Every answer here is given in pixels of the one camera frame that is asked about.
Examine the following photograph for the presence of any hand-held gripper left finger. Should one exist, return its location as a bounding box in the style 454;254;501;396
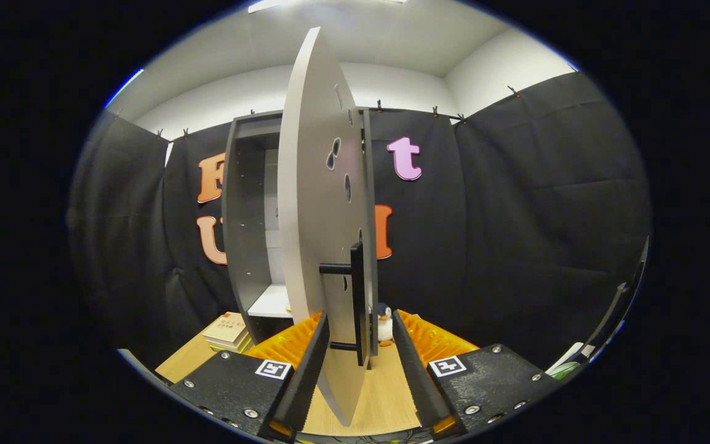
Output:
169;311;331;441

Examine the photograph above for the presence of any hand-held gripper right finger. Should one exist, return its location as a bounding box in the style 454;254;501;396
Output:
391;309;563;440

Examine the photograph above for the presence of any black door handle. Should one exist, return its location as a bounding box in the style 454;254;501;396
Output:
319;242;371;367

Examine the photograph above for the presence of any dark grey shoe cabinet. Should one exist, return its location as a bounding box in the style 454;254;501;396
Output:
222;108;380;357

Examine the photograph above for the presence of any white cabinet shelf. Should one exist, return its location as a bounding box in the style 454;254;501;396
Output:
247;284;294;319

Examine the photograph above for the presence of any penguin plush toy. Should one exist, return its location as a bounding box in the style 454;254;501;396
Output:
372;302;395;347

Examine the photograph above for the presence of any yellow-edged book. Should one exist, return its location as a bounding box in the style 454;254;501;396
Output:
210;333;254;354

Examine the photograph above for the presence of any white paper sheet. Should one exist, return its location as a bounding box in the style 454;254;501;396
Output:
545;342;596;378

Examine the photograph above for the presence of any black backdrop cloth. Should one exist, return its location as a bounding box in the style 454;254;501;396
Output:
68;70;651;371

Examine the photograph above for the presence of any dark stand rod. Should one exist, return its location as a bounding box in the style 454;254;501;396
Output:
580;236;650;364

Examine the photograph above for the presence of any row of black cloth clips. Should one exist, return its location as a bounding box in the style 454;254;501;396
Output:
112;62;581;139

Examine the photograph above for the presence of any short ceiling light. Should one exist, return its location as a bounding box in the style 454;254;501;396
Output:
105;68;145;109

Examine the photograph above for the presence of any long ceiling light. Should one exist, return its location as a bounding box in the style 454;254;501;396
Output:
247;0;408;14

